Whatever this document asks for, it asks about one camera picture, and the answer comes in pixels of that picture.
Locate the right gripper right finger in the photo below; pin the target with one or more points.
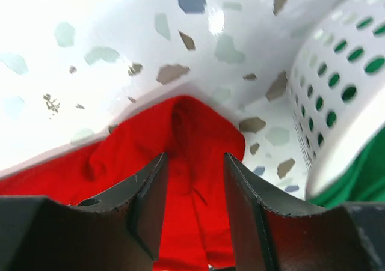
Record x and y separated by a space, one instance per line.
273 230

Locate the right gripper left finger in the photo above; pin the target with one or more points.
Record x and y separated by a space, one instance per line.
118 229

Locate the red t shirt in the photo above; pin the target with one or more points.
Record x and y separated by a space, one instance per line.
196 232

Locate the green t shirt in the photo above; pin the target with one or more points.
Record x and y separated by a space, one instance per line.
358 175

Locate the white plastic laundry basket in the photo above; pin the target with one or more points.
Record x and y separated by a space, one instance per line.
336 88

